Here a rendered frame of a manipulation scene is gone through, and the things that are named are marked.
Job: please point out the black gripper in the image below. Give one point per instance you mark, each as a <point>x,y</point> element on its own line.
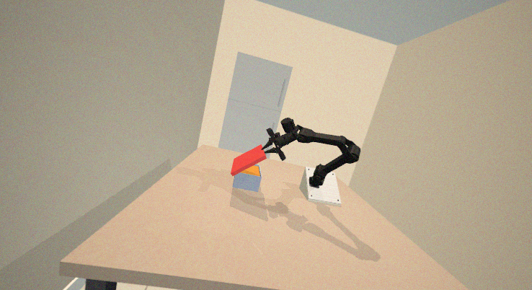
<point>281,141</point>

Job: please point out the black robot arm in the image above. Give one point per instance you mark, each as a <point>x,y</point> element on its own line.
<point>349,155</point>

